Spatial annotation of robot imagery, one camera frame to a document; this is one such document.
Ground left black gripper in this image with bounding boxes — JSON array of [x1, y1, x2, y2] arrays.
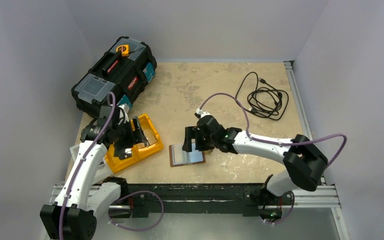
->
[[112, 116, 147, 150]]

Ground brown leather card holder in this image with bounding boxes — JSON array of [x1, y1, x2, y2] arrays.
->
[[168, 143, 213, 168]]

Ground white card under stack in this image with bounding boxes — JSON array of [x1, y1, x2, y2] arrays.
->
[[142, 127, 157, 147]]

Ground black plastic toolbox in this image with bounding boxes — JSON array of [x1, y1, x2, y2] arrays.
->
[[71, 36, 157, 118]]

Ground yellow plastic divided bin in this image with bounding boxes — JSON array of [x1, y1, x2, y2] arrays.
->
[[105, 113, 164, 174]]

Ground aluminium right side rail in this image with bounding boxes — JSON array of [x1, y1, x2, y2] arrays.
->
[[283, 60, 326, 185]]

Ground aluminium front frame rail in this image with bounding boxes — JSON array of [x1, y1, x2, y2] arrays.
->
[[47, 184, 342, 210]]

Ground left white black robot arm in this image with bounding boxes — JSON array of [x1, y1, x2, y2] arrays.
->
[[39, 105, 146, 240]]

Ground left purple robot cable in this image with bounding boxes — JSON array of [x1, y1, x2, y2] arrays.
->
[[57, 91, 165, 240]]

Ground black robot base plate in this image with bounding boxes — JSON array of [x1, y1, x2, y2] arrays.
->
[[109, 183, 294, 219]]

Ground orange tape measure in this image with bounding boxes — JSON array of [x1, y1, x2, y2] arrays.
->
[[115, 44, 130, 57]]

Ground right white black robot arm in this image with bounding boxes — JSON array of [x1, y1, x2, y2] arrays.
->
[[182, 115, 328, 204]]

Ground black coiled usb cable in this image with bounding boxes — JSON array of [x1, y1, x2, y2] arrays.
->
[[234, 71, 290, 121]]

